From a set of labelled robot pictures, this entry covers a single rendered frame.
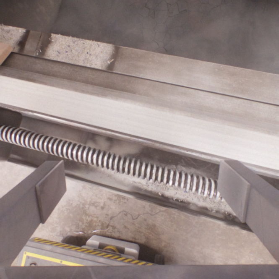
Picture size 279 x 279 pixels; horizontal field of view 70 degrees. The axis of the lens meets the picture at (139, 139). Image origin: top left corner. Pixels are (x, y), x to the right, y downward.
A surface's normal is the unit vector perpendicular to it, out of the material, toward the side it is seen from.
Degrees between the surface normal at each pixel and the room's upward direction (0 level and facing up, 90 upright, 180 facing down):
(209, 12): 21
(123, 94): 45
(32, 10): 0
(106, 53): 0
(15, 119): 90
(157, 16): 7
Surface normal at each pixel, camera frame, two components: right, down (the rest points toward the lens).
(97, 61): -0.11, -0.15
